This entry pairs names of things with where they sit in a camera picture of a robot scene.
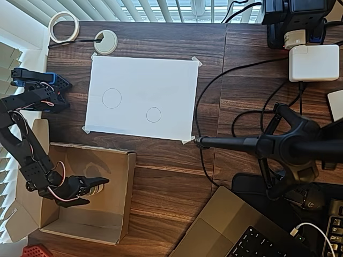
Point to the white flat device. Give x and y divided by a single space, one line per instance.
337 105

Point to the grey laptop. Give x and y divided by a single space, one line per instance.
222 222

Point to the small beige plug adapter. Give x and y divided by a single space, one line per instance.
294 39

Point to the masking tape piece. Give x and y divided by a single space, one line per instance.
86 130
197 61
94 55
187 140

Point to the black tripod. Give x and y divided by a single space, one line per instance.
289 144

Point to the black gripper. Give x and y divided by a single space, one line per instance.
78 185

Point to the black mouse pad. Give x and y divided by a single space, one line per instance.
246 184

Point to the white square power adapter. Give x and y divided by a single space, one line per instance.
313 63

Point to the red perforated plastic part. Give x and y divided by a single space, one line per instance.
33 251

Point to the beige pleated window blind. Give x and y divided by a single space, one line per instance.
5 192

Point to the masking tape roll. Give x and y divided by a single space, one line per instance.
51 29

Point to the blue plug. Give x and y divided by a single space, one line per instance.
316 37

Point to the white slatted window blind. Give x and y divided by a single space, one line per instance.
93 10

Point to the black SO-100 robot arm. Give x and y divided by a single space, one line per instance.
26 150

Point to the black keyboard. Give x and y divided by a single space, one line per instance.
336 230

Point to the black Logitech mouse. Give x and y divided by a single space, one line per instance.
312 203

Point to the open brown cardboard box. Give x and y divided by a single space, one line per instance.
112 174

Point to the black power strip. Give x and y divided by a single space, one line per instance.
302 20

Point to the white paper sheet with circles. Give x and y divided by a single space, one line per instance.
147 85

